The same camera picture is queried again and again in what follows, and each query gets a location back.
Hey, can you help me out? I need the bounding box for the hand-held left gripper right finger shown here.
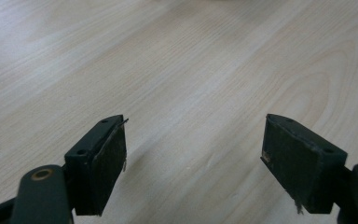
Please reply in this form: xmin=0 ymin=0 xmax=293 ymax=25
xmin=259 ymin=113 xmax=349 ymax=216

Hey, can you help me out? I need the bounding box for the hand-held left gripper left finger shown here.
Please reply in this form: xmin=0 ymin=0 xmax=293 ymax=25
xmin=63 ymin=114 xmax=130 ymax=217

